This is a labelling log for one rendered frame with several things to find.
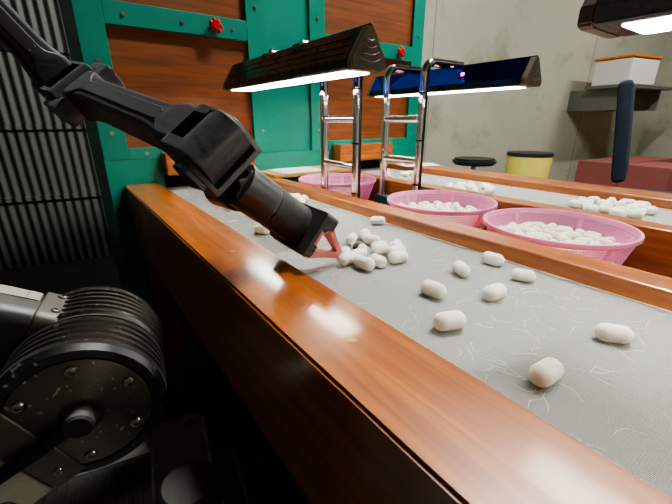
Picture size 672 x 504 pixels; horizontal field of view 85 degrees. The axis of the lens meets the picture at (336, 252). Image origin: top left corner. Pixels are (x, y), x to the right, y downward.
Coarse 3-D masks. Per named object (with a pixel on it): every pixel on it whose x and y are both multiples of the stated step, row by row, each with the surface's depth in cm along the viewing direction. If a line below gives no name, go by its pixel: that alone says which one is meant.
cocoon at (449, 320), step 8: (440, 312) 40; (448, 312) 40; (456, 312) 40; (440, 320) 39; (448, 320) 39; (456, 320) 39; (464, 320) 40; (440, 328) 39; (448, 328) 39; (456, 328) 40
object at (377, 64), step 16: (352, 32) 64; (368, 32) 62; (288, 48) 82; (304, 48) 76; (320, 48) 71; (336, 48) 66; (352, 48) 62; (368, 48) 63; (240, 64) 103; (256, 64) 94; (272, 64) 86; (288, 64) 79; (304, 64) 74; (320, 64) 69; (336, 64) 65; (352, 64) 62; (368, 64) 64; (384, 64) 66; (240, 80) 99; (256, 80) 91; (272, 80) 85
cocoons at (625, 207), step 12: (492, 192) 114; (576, 204) 95; (588, 204) 92; (600, 204) 93; (612, 204) 93; (624, 204) 94; (636, 204) 92; (648, 204) 93; (624, 216) 86; (636, 216) 86
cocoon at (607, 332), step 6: (600, 324) 38; (606, 324) 38; (612, 324) 38; (594, 330) 39; (600, 330) 38; (606, 330) 37; (612, 330) 37; (618, 330) 37; (624, 330) 37; (630, 330) 37; (600, 336) 38; (606, 336) 37; (612, 336) 37; (618, 336) 37; (624, 336) 37; (630, 336) 37; (612, 342) 38; (618, 342) 37; (624, 342) 37
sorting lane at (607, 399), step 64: (192, 192) 117; (384, 256) 62; (448, 256) 62; (384, 320) 42; (512, 320) 42; (576, 320) 42; (640, 320) 42; (512, 384) 32; (576, 384) 32; (640, 384) 32; (640, 448) 26
